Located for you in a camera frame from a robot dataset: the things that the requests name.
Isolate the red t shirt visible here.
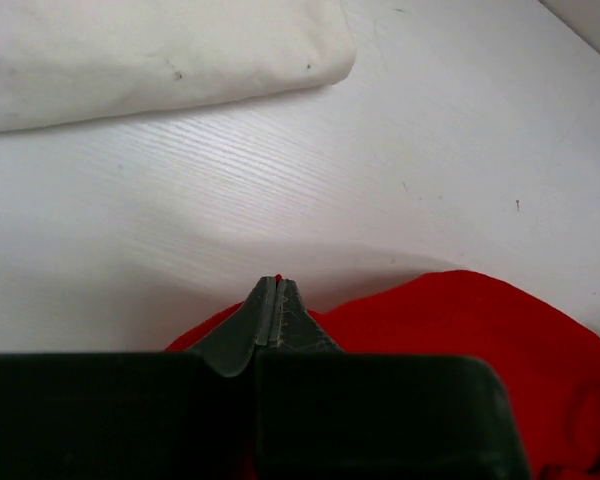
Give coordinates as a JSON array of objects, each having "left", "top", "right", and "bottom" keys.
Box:
[{"left": 171, "top": 270, "right": 600, "bottom": 479}]

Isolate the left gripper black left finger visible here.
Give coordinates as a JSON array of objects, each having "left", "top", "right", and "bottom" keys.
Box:
[{"left": 0, "top": 277, "right": 277, "bottom": 479}]

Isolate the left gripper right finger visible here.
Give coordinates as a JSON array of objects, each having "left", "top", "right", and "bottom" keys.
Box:
[{"left": 253, "top": 280, "right": 531, "bottom": 479}]

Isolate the white t shirt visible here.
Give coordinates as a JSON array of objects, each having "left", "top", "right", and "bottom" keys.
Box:
[{"left": 0, "top": 1, "right": 356, "bottom": 132}]

